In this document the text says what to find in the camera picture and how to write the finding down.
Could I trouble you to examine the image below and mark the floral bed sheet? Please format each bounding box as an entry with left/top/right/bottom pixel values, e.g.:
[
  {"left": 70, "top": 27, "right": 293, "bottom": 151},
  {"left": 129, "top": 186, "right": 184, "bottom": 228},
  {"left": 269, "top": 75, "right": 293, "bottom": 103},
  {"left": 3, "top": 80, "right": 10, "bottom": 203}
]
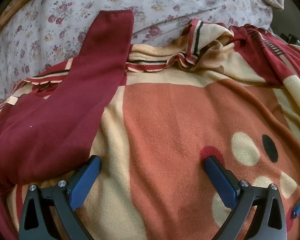
[{"left": 0, "top": 0, "right": 274, "bottom": 105}]

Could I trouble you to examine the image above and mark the maroon knit garment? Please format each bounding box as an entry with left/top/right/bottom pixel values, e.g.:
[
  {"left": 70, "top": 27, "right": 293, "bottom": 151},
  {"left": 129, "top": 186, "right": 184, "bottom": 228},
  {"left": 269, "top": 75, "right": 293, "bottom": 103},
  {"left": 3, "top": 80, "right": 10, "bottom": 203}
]
[{"left": 0, "top": 9, "right": 135, "bottom": 240}]

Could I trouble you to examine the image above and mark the printed fleece blanket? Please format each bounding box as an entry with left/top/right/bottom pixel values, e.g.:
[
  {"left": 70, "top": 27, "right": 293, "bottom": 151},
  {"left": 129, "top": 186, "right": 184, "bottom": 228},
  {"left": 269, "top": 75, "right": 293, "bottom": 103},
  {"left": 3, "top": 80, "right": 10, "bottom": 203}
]
[{"left": 0, "top": 19, "right": 300, "bottom": 240}]

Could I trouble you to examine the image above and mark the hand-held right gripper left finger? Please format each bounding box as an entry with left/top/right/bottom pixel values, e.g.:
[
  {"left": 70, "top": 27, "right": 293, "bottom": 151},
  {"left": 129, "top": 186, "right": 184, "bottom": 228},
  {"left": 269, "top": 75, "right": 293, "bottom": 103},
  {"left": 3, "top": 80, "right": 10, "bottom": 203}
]
[{"left": 19, "top": 155, "right": 102, "bottom": 240}]

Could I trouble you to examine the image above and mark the brown bordered quilt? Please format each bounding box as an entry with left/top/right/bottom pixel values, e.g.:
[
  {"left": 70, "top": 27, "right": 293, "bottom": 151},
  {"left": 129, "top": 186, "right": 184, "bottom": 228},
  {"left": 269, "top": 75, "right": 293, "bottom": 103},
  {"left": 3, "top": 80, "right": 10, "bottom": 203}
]
[{"left": 0, "top": 0, "right": 55, "bottom": 30}]

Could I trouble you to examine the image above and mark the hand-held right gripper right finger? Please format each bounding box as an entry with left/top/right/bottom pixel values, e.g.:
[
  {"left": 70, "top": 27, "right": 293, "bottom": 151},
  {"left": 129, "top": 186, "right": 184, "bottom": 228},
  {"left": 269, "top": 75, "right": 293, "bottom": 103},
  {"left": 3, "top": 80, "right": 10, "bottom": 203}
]
[{"left": 204, "top": 155, "right": 287, "bottom": 240}]

